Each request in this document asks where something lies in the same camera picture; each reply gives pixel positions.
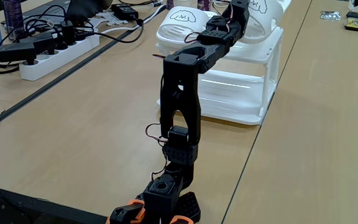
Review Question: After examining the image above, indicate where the white slipper with dog print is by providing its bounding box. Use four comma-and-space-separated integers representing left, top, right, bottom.
155, 6, 217, 50
237, 0, 293, 44

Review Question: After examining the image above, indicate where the white plastic shoe rack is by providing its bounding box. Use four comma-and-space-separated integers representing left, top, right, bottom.
155, 21, 284, 126

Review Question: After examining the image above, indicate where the white paper cup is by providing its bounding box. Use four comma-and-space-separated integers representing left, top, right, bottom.
174, 0, 192, 9

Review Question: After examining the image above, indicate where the black power adapter brick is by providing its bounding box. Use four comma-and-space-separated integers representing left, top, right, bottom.
110, 3, 139, 21

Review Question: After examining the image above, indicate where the black plug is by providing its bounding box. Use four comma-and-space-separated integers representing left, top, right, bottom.
60, 20, 78, 47

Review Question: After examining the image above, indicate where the white power strip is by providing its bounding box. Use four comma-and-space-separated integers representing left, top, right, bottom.
19, 33, 101, 82

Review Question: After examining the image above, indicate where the black plug adapter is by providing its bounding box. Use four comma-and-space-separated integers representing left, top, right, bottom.
0, 42, 39, 66
19, 30, 58, 56

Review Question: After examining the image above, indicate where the tall purple drink can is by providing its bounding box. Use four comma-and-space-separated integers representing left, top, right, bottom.
2, 0, 25, 40

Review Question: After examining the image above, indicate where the black cable with ferrite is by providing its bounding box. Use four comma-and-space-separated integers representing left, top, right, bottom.
73, 18, 145, 44

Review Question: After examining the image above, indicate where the white power cable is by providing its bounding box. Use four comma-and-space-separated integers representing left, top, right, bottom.
99, 2, 167, 35

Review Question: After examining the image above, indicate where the white plastic bracket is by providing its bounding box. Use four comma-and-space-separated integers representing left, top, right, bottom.
99, 11, 129, 27
85, 17, 105, 30

